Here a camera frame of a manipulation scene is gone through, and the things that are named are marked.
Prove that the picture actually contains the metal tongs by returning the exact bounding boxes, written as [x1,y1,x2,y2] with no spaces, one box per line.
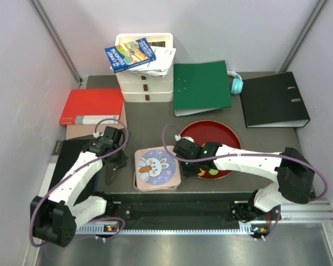
[105,164,116,186]

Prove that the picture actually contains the silver tin lid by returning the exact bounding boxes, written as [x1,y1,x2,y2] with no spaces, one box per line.
[134,145,181,192]

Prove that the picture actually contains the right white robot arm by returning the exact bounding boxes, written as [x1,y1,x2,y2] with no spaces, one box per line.
[173,137,315,219]

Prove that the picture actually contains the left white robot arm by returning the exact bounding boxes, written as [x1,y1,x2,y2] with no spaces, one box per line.
[29,126,129,247]

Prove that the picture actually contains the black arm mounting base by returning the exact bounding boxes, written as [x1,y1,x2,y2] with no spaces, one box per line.
[95,192,279,222]

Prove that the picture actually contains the red round tray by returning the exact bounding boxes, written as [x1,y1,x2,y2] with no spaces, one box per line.
[179,120,242,180]

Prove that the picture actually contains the green round cookie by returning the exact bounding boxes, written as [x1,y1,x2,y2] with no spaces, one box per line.
[209,169,219,176]

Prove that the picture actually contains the cookie tin with paper cups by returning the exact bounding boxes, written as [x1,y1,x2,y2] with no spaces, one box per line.
[135,156,181,192]

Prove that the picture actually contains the brown cardboard folder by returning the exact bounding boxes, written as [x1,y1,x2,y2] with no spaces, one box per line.
[65,105,127,140]

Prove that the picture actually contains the red binder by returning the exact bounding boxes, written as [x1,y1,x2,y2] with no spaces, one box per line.
[59,88,124,125]

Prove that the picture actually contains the black book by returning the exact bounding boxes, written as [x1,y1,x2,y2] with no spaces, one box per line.
[30,140,100,211]

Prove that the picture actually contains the white stacked drawer boxes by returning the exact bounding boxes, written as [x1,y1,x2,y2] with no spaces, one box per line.
[115,33,174,103]

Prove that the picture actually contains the green binder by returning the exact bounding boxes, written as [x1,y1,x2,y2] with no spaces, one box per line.
[173,61,233,117]

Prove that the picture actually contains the teal headphones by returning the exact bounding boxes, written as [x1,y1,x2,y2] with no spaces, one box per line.
[227,70,244,95]

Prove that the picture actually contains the blue paperback book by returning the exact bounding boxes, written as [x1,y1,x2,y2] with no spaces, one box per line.
[105,38,156,73]

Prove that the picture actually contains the white spiral notebook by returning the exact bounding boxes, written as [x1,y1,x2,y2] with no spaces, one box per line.
[126,45,176,77]

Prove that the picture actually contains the black lever arch binder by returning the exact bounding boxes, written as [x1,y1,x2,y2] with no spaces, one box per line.
[240,72,310,128]

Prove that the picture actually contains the white slotted cable duct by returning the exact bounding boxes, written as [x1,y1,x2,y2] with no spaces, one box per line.
[76,223,268,236]

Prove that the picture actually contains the aluminium frame rail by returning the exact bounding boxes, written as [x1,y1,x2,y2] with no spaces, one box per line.
[280,200,333,223]

